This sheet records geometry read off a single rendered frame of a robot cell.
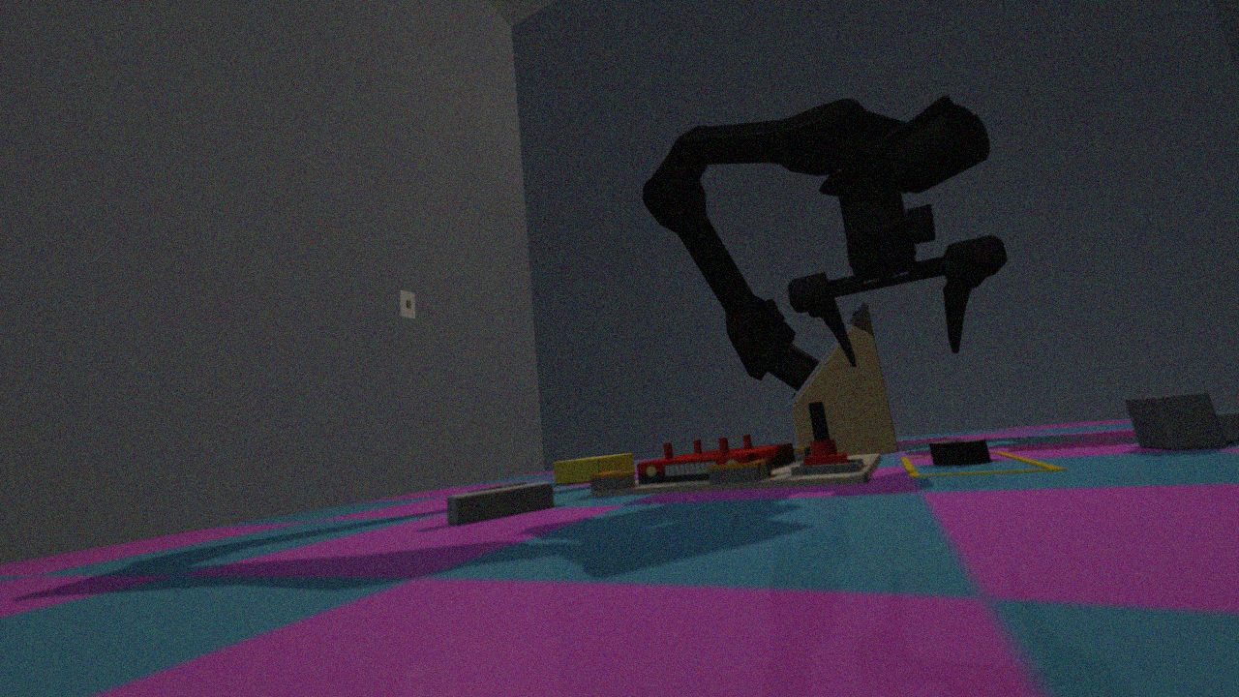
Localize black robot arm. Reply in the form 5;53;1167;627
642;95;990;391

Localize black tyre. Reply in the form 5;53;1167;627
929;439;992;465

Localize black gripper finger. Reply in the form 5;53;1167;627
805;300;857;366
943;267;987;353

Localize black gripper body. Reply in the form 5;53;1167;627
788;202;1009;313

